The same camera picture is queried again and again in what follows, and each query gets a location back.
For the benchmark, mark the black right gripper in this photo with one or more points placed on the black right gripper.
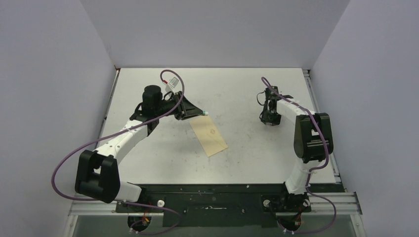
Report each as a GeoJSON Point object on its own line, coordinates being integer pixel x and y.
{"type": "Point", "coordinates": [274, 121]}

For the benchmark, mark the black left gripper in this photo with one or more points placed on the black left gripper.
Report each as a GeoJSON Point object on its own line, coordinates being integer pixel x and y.
{"type": "Point", "coordinates": [186, 109]}

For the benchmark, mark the cream paper envelope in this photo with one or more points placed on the cream paper envelope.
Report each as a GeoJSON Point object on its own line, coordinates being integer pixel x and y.
{"type": "Point", "coordinates": [208, 135]}

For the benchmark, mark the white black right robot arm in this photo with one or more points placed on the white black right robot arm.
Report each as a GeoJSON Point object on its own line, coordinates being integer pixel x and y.
{"type": "Point", "coordinates": [312, 141]}

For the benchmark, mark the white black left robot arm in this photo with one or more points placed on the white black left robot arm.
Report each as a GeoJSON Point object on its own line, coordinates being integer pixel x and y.
{"type": "Point", "coordinates": [98, 173]}

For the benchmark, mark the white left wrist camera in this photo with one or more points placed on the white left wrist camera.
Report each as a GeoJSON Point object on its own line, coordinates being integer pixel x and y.
{"type": "Point", "coordinates": [172, 85]}

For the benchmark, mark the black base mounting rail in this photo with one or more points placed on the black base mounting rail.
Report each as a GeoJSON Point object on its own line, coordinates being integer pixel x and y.
{"type": "Point", "coordinates": [224, 205]}

